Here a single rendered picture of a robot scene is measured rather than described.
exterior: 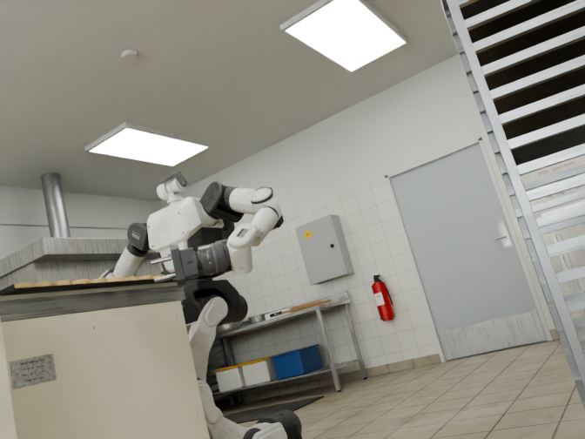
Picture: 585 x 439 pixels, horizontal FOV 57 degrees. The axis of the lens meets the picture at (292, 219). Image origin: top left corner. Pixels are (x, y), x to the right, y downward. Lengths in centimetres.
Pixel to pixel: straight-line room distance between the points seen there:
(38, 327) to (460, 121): 506
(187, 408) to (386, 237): 459
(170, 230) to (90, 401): 78
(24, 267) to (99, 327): 395
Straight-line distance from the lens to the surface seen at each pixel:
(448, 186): 593
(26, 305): 151
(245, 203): 190
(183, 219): 205
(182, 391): 175
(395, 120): 621
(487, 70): 200
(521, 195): 186
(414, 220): 601
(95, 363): 157
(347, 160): 637
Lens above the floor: 63
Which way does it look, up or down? 12 degrees up
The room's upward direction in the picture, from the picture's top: 15 degrees counter-clockwise
